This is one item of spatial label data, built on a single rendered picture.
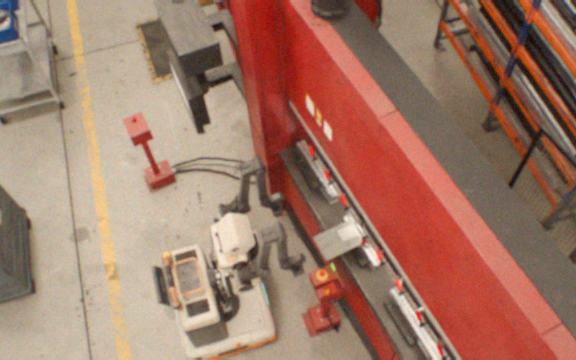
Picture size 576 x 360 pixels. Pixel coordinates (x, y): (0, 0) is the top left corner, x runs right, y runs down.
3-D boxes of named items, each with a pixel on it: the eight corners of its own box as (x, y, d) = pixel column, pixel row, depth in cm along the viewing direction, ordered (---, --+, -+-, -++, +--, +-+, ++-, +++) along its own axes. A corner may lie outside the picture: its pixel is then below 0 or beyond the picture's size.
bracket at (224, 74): (205, 79, 415) (204, 73, 409) (236, 67, 419) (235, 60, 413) (228, 118, 396) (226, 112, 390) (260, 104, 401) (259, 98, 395)
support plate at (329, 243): (312, 238, 363) (312, 237, 362) (348, 220, 369) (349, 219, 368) (326, 261, 355) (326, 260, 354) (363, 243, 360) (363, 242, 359)
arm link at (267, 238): (257, 225, 296) (263, 242, 291) (283, 220, 300) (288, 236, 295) (252, 263, 333) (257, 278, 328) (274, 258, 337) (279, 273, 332)
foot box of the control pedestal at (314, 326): (300, 314, 440) (300, 309, 430) (331, 302, 444) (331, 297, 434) (310, 338, 430) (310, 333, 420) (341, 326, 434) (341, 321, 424)
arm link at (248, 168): (237, 158, 318) (241, 173, 313) (261, 154, 321) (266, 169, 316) (234, 201, 355) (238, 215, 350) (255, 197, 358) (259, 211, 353)
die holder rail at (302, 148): (296, 150, 412) (296, 143, 403) (304, 147, 413) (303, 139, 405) (330, 204, 388) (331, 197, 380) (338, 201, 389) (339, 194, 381)
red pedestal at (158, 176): (143, 176, 510) (115, 119, 439) (169, 165, 515) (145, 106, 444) (150, 193, 501) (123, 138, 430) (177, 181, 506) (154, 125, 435)
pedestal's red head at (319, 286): (309, 278, 385) (308, 268, 369) (331, 270, 387) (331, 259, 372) (320, 305, 375) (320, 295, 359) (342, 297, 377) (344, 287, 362)
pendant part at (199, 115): (176, 88, 398) (165, 51, 368) (193, 82, 401) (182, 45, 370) (197, 135, 377) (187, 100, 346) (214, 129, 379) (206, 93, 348)
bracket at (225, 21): (193, 29, 372) (191, 21, 366) (228, 16, 377) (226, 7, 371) (217, 69, 354) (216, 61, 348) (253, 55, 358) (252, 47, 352)
